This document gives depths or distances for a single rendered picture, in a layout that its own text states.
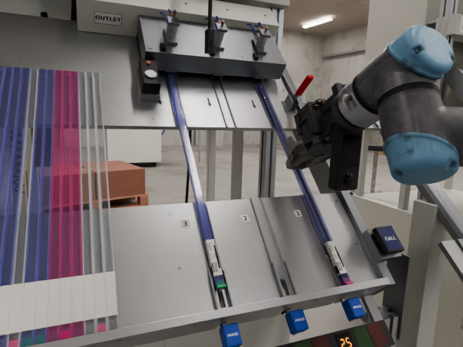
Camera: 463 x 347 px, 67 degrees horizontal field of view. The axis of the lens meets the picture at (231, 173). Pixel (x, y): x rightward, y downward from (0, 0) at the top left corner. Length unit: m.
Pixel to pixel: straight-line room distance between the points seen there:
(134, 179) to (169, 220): 3.23
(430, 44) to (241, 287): 0.42
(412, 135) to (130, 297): 0.42
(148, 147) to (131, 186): 2.76
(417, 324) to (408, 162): 0.66
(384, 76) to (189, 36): 0.50
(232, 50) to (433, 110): 0.52
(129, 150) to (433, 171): 6.15
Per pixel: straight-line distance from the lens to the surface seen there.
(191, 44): 0.85
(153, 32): 0.86
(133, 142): 6.46
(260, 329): 1.01
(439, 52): 0.52
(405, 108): 0.48
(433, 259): 1.00
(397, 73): 0.51
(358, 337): 0.66
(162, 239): 0.58
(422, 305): 1.03
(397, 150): 0.46
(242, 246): 0.61
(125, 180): 3.78
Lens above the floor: 1.01
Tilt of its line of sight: 10 degrees down
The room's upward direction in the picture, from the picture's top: 2 degrees clockwise
